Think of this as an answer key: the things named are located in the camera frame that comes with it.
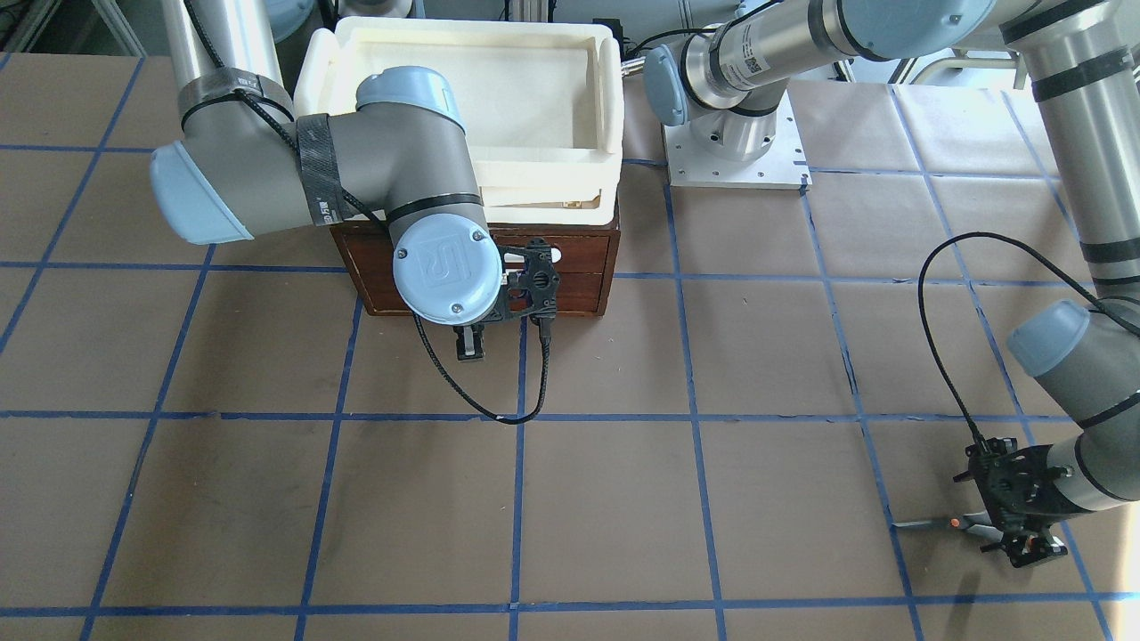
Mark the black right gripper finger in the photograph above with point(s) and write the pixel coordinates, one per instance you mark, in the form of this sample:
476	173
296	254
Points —
470	342

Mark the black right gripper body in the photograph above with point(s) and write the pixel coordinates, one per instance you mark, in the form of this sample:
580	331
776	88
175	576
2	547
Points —
469	342

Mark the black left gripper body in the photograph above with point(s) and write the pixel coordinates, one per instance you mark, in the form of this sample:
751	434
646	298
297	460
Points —
1039	498

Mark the orange grey handled scissors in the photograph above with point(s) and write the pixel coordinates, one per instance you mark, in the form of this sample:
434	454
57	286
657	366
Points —
979	525

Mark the white drawer handle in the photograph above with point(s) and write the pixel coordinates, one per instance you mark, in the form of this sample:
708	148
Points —
512	258

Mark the brown wooden drawer cabinet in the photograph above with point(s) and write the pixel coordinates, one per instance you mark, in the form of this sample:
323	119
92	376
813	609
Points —
586	264

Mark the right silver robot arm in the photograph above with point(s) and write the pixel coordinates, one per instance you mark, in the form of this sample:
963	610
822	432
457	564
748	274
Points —
250	165

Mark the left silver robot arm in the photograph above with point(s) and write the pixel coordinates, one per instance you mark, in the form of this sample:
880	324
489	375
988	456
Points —
1053	172

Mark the white foam tray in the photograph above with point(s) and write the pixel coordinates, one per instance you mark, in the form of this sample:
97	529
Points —
542	104

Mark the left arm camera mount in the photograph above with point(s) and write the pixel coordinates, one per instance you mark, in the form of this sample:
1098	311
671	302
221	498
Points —
1003	460

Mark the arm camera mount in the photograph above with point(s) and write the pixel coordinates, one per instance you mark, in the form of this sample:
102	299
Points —
530	292
1003	460

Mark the right arm camera mount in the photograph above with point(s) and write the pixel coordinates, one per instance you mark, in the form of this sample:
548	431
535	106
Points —
530	292

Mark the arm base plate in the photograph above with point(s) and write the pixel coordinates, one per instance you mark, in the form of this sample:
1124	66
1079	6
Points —
756	145

